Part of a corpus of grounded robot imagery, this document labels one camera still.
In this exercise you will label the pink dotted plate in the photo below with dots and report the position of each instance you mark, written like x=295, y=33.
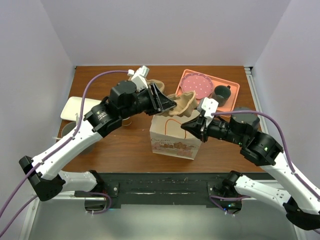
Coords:
x=198, y=82

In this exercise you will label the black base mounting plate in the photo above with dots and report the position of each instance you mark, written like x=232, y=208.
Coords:
x=188, y=189

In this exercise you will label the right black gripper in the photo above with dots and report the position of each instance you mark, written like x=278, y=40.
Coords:
x=198, y=127

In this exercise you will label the pink plastic tray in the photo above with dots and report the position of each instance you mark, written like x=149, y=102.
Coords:
x=235, y=87

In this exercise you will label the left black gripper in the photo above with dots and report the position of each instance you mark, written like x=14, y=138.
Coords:
x=159, y=104

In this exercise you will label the cardboard cup carrier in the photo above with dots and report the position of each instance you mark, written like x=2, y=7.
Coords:
x=160, y=85
x=185, y=104

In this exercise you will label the stack of paper cups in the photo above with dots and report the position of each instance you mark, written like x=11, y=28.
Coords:
x=126, y=121

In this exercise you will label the dark green mug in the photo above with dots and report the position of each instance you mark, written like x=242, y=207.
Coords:
x=221, y=94

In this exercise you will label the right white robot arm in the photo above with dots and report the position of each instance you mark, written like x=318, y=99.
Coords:
x=299, y=199

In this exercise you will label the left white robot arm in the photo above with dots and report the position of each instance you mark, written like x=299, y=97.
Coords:
x=125, y=100

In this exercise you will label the white rectangular plate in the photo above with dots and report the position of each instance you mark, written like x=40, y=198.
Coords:
x=73, y=107

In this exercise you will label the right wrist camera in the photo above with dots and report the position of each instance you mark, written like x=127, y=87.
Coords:
x=209, y=106

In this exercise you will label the paper bag orange handles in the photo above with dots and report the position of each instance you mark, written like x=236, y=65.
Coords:
x=168, y=138

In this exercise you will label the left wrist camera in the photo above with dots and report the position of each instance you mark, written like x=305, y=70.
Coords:
x=138, y=77

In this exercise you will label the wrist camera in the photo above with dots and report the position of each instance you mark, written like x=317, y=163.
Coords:
x=209, y=106
x=138, y=77

